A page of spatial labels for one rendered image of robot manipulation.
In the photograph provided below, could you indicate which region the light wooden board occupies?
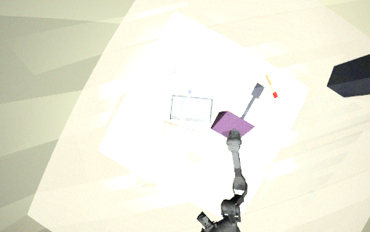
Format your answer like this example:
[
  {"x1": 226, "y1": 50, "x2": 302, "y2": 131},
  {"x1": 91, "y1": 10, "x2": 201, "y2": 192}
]
[{"x1": 155, "y1": 121, "x2": 209, "y2": 164}]

